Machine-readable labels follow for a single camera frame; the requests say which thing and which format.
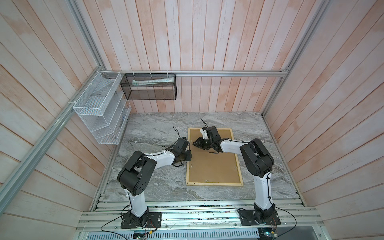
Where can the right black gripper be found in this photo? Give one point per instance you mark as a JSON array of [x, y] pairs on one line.
[[199, 143]]

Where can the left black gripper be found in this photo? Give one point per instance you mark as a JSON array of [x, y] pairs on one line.
[[188, 152]]

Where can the brown backing board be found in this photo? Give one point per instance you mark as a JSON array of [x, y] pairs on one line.
[[214, 165]]

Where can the wooden picture frame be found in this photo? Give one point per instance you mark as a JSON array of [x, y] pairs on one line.
[[214, 183]]

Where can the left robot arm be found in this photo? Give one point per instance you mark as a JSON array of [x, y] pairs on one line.
[[135, 176]]

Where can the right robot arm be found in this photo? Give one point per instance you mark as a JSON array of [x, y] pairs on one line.
[[259, 162]]

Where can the paper in black basket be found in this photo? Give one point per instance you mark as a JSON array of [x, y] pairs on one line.
[[143, 82]]

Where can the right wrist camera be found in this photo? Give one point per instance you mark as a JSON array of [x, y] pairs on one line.
[[204, 133]]

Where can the aluminium rail platform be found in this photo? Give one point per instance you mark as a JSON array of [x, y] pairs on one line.
[[191, 215]]

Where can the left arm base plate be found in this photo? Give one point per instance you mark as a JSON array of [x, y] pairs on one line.
[[149, 220]]

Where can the black wire mesh basket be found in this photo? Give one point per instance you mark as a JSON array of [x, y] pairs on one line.
[[149, 92]]

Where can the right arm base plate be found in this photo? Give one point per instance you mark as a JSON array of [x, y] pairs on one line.
[[257, 218]]

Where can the white wire mesh shelf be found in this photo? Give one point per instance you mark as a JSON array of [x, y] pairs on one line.
[[102, 108]]

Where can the aluminium frame profile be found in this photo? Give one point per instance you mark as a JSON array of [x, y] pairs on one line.
[[226, 55]]

